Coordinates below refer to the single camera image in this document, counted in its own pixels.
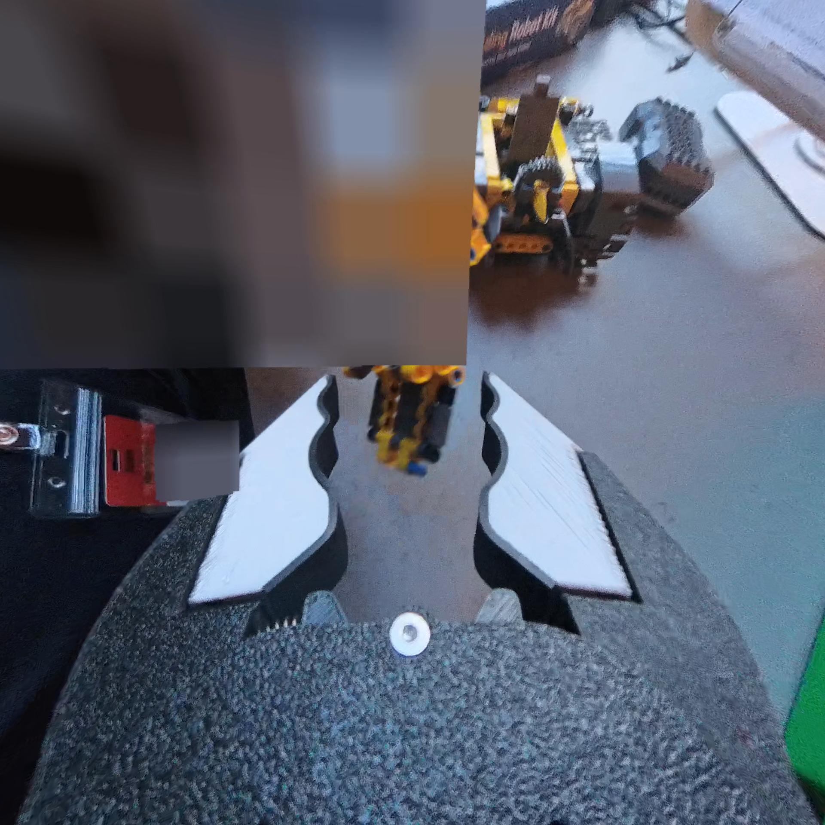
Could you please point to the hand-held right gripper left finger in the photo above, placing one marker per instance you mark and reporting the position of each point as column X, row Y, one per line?
column 271, row 515

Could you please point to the yellow black brick assembly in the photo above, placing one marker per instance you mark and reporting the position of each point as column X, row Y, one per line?
column 412, row 419

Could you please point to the person's dark clothing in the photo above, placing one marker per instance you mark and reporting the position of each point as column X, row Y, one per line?
column 38, row 612

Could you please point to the grey desk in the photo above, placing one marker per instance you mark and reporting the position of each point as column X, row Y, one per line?
column 677, row 387

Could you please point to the grey tracked brick module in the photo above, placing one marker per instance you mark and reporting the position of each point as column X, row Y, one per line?
column 670, row 154

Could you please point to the green plastic bin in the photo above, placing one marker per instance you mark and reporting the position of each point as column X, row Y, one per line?
column 809, row 722

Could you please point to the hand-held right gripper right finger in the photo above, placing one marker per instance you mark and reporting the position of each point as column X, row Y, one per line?
column 548, row 509

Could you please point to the yellow black brick toy robot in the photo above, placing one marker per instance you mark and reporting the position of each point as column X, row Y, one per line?
column 541, row 193

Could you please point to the clear badge holder red card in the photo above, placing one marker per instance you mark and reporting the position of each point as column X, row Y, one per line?
column 64, row 451

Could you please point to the robot kit cardboard box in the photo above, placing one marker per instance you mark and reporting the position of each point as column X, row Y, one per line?
column 528, row 38

